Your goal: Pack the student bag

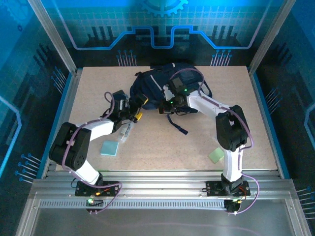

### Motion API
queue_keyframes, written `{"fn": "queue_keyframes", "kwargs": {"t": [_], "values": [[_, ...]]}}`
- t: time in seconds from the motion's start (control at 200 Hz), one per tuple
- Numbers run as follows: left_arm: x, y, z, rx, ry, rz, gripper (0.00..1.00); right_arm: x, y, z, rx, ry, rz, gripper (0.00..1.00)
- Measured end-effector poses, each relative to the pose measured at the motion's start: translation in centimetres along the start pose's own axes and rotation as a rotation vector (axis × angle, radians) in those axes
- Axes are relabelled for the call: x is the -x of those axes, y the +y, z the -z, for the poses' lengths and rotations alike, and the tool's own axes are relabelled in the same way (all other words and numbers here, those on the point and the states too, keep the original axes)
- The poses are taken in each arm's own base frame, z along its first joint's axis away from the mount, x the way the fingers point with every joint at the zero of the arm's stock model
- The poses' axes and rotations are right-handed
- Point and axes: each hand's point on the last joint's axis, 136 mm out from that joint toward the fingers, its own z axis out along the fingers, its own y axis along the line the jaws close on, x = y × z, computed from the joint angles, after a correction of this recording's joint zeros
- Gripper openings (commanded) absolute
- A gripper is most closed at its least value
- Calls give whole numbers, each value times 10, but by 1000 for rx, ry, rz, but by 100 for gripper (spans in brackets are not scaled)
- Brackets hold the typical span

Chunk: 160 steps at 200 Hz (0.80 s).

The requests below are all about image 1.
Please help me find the grey metal tray panel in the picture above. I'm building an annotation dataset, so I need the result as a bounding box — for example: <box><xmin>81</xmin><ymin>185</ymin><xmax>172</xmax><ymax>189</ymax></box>
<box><xmin>16</xmin><ymin>194</ymin><xmax>312</xmax><ymax>236</ymax></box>

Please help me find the slotted grey cable duct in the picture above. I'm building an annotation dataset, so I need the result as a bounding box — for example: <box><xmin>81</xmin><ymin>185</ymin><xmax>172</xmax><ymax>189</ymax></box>
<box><xmin>39</xmin><ymin>199</ymin><xmax>228</xmax><ymax>210</ymax></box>

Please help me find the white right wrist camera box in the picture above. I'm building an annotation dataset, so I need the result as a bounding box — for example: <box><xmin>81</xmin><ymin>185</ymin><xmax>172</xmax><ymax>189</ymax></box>
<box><xmin>162</xmin><ymin>85</ymin><xmax>175</xmax><ymax>99</ymax></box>

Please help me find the small black control board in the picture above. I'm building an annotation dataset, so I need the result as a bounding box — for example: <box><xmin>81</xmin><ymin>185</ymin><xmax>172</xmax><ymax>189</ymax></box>
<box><xmin>225</xmin><ymin>199</ymin><xmax>244</xmax><ymax>214</ymax></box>
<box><xmin>86</xmin><ymin>198</ymin><xmax>104</xmax><ymax>207</ymax></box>

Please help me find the navy blue backpack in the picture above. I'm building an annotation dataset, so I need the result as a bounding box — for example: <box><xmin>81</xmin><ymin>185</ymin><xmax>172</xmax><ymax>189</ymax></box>
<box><xmin>129</xmin><ymin>62</ymin><xmax>214</xmax><ymax>135</ymax></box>

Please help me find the aluminium frame post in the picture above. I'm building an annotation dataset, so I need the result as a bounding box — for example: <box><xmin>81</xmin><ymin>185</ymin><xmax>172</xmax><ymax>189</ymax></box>
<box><xmin>248</xmin><ymin>0</ymin><xmax>297</xmax><ymax>75</ymax></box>
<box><xmin>27</xmin><ymin>0</ymin><xmax>79</xmax><ymax>75</ymax></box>

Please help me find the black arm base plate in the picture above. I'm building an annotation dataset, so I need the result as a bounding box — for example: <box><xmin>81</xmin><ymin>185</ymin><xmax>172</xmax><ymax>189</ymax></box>
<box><xmin>206</xmin><ymin>180</ymin><xmax>251</xmax><ymax>197</ymax></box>
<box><xmin>75</xmin><ymin>180</ymin><xmax>119</xmax><ymax>197</ymax></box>

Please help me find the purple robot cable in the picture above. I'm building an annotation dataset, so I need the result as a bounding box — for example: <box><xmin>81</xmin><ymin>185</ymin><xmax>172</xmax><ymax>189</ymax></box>
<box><xmin>169</xmin><ymin>68</ymin><xmax>260</xmax><ymax>215</ymax></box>
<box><xmin>61</xmin><ymin>91</ymin><xmax>123</xmax><ymax>214</ymax></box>

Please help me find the aluminium table side rail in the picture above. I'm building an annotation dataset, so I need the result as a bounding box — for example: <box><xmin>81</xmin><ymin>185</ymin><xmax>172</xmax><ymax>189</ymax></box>
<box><xmin>40</xmin><ymin>68</ymin><xmax>83</xmax><ymax>179</ymax></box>

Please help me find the green sticky note pad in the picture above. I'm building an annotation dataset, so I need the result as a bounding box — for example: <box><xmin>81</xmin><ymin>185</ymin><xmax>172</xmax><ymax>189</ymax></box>
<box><xmin>208</xmin><ymin>147</ymin><xmax>225</xmax><ymax>163</ymax></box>

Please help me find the aluminium mounting rail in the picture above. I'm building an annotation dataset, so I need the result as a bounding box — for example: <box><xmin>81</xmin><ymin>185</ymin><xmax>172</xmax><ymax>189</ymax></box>
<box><xmin>31</xmin><ymin>169</ymin><xmax>296</xmax><ymax>200</ymax></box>

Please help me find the clear packaged stationery set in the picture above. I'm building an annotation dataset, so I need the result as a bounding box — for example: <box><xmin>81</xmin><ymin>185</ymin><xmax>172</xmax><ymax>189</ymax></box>
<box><xmin>118</xmin><ymin>122</ymin><xmax>135</xmax><ymax>143</ymax></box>

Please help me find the blue sticky note pad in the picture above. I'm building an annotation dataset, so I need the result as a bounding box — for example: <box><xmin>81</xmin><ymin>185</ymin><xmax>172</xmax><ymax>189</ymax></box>
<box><xmin>100</xmin><ymin>140</ymin><xmax>120</xmax><ymax>157</ymax></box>

